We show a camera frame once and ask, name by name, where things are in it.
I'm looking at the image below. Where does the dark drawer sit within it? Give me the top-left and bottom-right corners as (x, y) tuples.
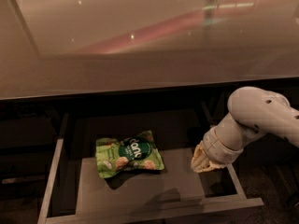
(0, 152), (53, 175)
(0, 118), (57, 148)
(37, 109), (263, 224)
(0, 175), (48, 200)

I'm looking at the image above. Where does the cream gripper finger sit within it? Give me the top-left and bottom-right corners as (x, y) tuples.
(191, 145), (207, 172)
(194, 161), (225, 173)

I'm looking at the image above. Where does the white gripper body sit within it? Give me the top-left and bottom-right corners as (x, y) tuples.
(203, 127), (243, 164)

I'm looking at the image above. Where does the green snack bag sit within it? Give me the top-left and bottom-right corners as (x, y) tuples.
(95, 131), (164, 179)

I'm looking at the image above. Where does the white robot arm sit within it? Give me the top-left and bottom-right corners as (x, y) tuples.
(191, 87), (299, 173)

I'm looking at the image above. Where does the dark left bottom drawer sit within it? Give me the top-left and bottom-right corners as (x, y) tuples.
(0, 175), (48, 200)

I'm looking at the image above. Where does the dark left middle drawer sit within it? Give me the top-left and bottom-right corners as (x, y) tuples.
(0, 152), (53, 175)

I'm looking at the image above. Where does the dark left top drawer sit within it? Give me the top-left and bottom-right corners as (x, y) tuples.
(0, 118), (57, 148)

